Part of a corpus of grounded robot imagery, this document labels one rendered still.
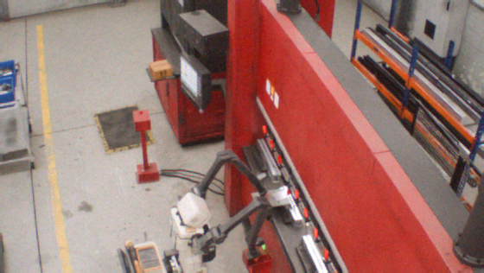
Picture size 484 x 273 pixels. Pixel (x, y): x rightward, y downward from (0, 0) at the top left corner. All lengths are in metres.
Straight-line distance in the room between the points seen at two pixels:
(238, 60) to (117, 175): 2.25
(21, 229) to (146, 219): 1.33
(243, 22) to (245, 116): 0.90
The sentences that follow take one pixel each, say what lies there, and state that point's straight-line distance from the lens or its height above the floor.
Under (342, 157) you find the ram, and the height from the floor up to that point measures 2.01.
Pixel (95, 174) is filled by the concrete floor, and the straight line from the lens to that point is 6.27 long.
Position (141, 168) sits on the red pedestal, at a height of 0.12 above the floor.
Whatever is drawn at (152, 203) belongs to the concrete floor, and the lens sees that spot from 5.84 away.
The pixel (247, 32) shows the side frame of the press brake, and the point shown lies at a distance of 4.52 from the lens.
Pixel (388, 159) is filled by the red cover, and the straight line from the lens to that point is 2.79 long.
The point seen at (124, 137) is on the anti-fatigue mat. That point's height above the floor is 0.01.
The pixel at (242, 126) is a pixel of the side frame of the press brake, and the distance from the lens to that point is 4.98.
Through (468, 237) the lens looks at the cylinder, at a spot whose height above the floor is 2.42.
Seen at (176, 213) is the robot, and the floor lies 1.25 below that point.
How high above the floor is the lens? 3.95
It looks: 36 degrees down
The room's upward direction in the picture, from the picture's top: 2 degrees clockwise
